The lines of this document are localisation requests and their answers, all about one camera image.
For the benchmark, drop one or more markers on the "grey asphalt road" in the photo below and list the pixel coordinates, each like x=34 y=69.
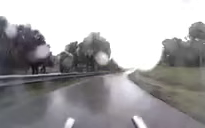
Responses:
x=100 y=103

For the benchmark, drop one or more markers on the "group of trees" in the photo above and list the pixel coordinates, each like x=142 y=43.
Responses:
x=190 y=50

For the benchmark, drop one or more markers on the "grey guardrail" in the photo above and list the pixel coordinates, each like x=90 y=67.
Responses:
x=30 y=78

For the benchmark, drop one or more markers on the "row of trees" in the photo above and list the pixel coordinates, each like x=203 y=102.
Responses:
x=20 y=50

